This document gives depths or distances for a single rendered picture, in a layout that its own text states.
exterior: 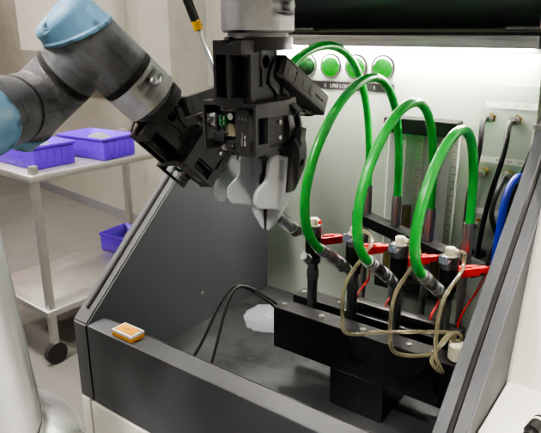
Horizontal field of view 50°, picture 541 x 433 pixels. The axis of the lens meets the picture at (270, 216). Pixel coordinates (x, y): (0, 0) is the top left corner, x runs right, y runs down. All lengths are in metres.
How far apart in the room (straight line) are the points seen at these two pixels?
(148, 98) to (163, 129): 0.05
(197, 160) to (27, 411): 0.54
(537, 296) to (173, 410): 0.58
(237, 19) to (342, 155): 0.72
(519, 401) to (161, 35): 3.08
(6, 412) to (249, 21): 0.44
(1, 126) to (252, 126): 0.23
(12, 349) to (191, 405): 0.74
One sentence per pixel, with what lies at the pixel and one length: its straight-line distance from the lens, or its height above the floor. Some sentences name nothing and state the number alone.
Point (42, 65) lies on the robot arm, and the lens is 0.72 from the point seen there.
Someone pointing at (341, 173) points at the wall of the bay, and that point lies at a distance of 1.27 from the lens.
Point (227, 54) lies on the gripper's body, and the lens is 0.58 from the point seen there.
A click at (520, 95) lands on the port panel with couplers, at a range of 1.11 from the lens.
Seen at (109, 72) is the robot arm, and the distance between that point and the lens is 0.70.
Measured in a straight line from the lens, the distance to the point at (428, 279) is 0.81.
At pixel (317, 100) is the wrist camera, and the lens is 0.68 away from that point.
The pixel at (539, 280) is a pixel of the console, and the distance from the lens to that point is 0.87.
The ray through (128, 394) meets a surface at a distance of 1.07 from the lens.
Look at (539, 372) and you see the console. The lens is 0.89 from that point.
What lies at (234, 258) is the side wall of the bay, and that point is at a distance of 1.35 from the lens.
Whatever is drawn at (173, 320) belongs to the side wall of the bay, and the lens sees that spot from 1.24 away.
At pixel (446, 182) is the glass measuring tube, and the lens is 1.15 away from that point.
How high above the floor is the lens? 1.45
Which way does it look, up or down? 18 degrees down
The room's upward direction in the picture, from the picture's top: straight up
